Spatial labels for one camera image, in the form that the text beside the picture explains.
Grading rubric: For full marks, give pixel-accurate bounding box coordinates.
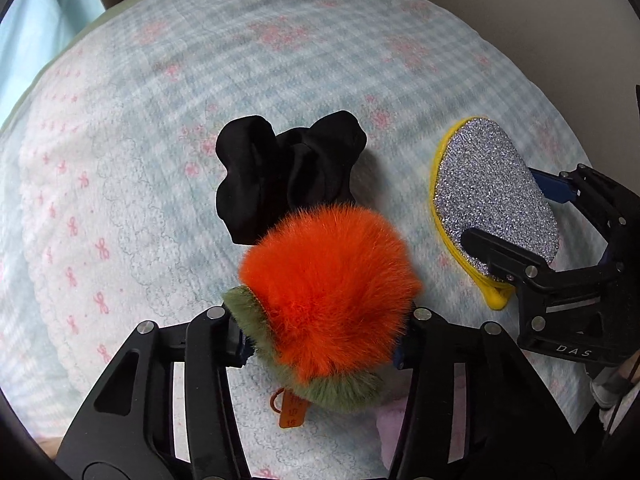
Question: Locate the silver glitter yellow sponge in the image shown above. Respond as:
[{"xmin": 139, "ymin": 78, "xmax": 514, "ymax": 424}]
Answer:
[{"xmin": 428, "ymin": 116, "xmax": 560, "ymax": 311}]

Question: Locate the orange green fur pompom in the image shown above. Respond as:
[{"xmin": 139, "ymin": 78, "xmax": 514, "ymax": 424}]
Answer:
[{"xmin": 224, "ymin": 205, "xmax": 421, "ymax": 413}]

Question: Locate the black scrunchie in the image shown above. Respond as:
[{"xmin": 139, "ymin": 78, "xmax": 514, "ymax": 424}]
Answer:
[{"xmin": 216, "ymin": 110, "xmax": 367, "ymax": 245}]

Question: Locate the pink and blue bedspread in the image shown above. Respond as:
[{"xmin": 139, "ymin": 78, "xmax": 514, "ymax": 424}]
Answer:
[{"xmin": 1, "ymin": 0, "xmax": 603, "ymax": 479}]

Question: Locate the light blue curtain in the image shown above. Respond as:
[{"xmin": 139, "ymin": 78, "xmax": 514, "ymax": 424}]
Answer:
[{"xmin": 1, "ymin": 0, "xmax": 104, "ymax": 119}]

